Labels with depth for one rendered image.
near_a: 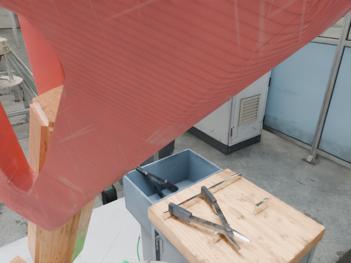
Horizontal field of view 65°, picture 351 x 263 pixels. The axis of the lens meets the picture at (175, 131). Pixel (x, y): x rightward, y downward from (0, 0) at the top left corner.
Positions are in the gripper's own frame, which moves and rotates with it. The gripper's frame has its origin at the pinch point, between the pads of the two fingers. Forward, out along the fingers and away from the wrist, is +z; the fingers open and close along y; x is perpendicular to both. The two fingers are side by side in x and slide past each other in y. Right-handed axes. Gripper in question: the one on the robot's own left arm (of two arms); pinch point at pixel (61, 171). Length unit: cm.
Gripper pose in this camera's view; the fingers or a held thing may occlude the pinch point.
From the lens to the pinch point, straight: 7.9
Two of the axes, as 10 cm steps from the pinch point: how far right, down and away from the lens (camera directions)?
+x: 8.8, 4.5, -1.2
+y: -3.5, 4.8, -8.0
